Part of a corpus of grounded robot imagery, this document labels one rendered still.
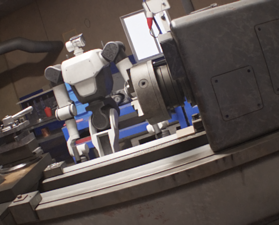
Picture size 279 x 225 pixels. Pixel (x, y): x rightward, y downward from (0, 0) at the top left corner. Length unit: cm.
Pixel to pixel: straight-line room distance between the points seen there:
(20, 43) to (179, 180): 614
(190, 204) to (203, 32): 63
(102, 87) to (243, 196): 126
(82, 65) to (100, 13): 648
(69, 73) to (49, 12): 678
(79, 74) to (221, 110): 122
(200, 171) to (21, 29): 829
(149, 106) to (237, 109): 35
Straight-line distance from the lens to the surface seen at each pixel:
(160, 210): 145
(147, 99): 147
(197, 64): 133
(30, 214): 154
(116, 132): 239
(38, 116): 616
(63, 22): 900
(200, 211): 146
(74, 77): 239
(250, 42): 135
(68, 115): 250
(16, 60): 942
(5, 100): 953
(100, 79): 237
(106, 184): 150
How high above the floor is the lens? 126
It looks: 9 degrees down
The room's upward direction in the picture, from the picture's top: 20 degrees counter-clockwise
